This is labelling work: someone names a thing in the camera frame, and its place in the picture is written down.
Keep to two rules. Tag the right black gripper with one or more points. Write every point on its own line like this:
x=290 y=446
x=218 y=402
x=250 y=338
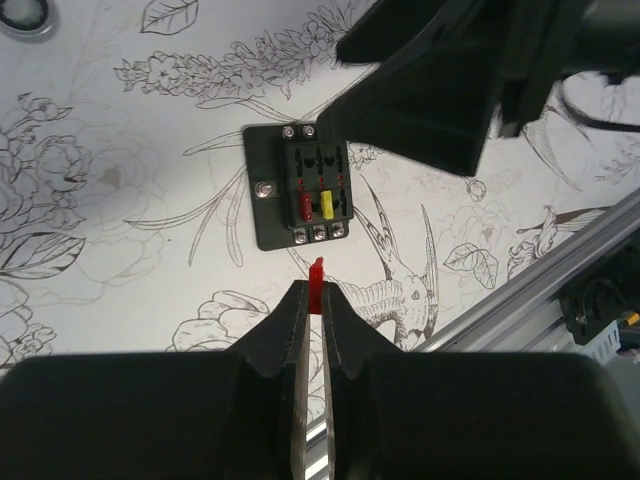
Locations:
x=544 y=42

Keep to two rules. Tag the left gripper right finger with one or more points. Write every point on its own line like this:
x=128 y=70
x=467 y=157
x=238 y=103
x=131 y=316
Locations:
x=477 y=415

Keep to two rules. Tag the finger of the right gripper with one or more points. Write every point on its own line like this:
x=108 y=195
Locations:
x=387 y=26
x=430 y=99

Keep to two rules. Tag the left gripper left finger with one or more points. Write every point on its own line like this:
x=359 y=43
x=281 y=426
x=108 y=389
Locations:
x=236 y=413

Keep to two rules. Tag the black fuse box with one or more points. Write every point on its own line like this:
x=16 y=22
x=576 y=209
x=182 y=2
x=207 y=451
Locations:
x=283 y=160

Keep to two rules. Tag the yellow blade fuse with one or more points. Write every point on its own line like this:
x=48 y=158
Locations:
x=326 y=203

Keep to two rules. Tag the dark red blade fuse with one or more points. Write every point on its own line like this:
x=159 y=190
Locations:
x=306 y=207

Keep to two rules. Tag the silver combination wrench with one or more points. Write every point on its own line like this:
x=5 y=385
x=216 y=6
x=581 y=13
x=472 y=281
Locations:
x=28 y=19

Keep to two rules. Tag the aluminium mounting rail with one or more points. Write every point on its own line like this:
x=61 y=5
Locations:
x=524 y=315

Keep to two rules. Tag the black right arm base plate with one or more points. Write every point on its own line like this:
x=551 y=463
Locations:
x=606 y=291

